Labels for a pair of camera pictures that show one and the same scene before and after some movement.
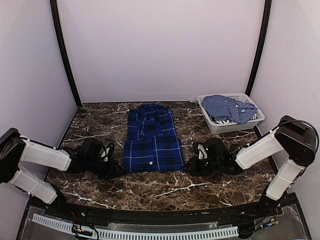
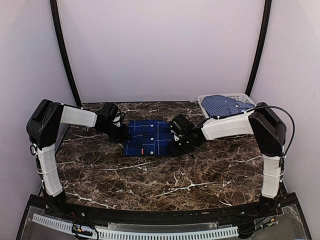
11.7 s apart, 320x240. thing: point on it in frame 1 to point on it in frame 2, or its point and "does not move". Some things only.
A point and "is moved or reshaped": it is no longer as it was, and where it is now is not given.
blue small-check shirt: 227,108 does not move
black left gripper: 112,172 to 123,135
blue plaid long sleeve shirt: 152,144 is moved or reshaped
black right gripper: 194,168 to 175,152
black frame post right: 264,35 does not move
